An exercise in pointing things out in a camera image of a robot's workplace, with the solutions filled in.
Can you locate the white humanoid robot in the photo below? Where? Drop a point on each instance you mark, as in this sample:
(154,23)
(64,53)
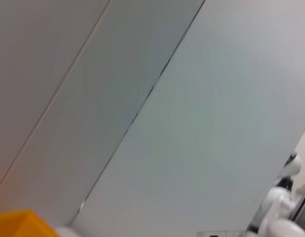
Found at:
(280,200)

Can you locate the yellow plastic bin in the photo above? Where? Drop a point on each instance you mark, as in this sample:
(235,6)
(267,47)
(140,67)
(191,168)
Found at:
(21,224)

